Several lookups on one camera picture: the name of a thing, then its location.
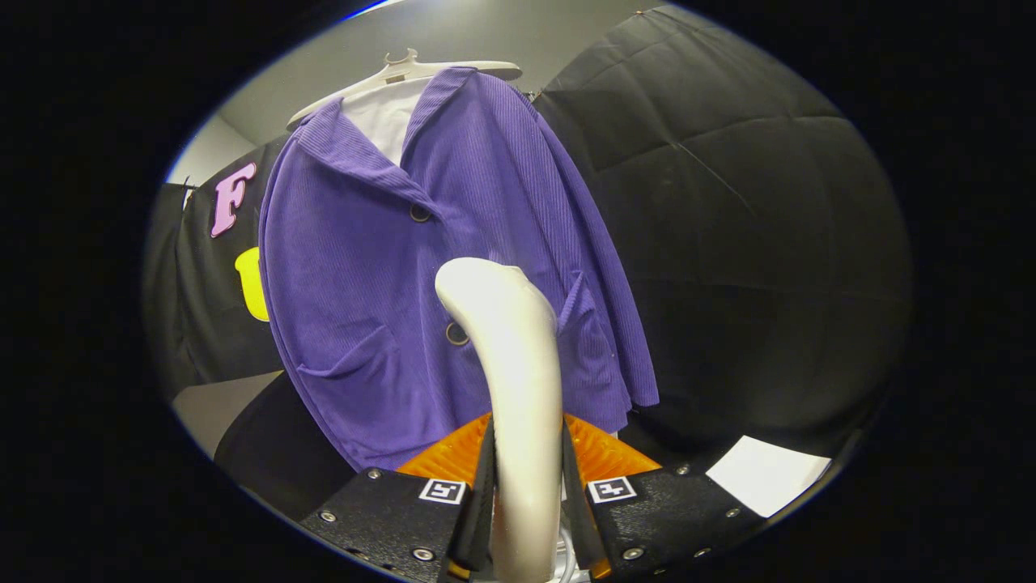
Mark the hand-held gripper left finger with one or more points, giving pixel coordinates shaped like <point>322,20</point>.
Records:
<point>482,510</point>

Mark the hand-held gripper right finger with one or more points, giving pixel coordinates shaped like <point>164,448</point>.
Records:
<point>573,510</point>

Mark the white garment steamer head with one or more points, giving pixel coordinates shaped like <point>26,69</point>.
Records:
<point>526,405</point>

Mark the black quilted curtain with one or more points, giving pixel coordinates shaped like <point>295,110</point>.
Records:
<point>769,243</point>
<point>162,283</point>

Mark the black backdrop cloth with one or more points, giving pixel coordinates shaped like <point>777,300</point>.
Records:
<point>202,308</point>

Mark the cream plastic hanger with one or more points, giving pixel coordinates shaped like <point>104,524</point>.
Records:
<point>477,66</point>

